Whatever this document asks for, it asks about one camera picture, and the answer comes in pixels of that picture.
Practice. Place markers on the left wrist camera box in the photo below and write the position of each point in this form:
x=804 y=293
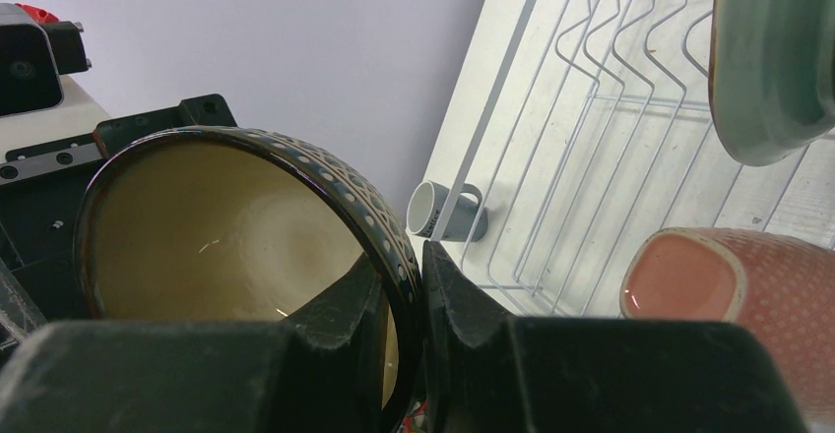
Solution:
x=37 y=50

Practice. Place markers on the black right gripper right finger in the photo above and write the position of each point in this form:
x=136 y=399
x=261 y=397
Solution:
x=488 y=370

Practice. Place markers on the pink floral ceramic mug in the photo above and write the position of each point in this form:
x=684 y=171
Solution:
x=778 y=287

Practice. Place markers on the light blue floral round plate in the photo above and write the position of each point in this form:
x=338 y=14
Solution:
x=771 y=76

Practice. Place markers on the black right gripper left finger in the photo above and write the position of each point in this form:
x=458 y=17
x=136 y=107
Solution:
x=319 y=370

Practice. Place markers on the white wire dish rack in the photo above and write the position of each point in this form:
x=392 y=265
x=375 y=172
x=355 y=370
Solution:
x=586 y=125

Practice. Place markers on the tan bowl with patterned rim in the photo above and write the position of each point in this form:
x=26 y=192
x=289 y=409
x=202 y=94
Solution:
x=303 y=218

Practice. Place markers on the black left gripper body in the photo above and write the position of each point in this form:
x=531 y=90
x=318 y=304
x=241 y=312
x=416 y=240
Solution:
x=65 y=208

